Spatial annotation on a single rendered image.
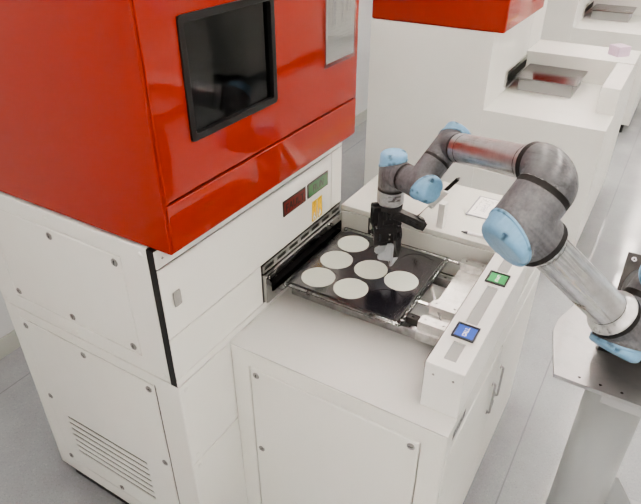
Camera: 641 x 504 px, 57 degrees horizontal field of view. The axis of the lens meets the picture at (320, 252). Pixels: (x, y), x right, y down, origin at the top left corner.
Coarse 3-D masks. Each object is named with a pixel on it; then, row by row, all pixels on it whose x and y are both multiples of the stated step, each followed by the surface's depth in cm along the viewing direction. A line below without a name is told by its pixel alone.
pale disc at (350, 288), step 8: (344, 280) 170; (352, 280) 170; (360, 280) 170; (336, 288) 167; (344, 288) 167; (352, 288) 167; (360, 288) 167; (344, 296) 163; (352, 296) 163; (360, 296) 163
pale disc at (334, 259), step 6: (330, 252) 183; (336, 252) 183; (342, 252) 183; (324, 258) 180; (330, 258) 180; (336, 258) 180; (342, 258) 180; (348, 258) 180; (324, 264) 177; (330, 264) 177; (336, 264) 177; (342, 264) 177; (348, 264) 177
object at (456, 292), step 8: (464, 272) 177; (456, 280) 173; (464, 280) 173; (472, 280) 173; (448, 288) 170; (456, 288) 170; (464, 288) 170; (440, 296) 167; (448, 296) 167; (456, 296) 167; (464, 296) 167; (456, 304) 164; (448, 320) 158; (416, 336) 155; (424, 336) 153; (432, 336) 152; (432, 344) 153
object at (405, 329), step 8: (304, 296) 175; (312, 296) 173; (320, 304) 173; (328, 304) 171; (344, 312) 169; (352, 312) 168; (368, 320) 166; (376, 320) 164; (392, 328) 163; (400, 328) 161; (408, 328) 160; (416, 328) 159; (408, 336) 161
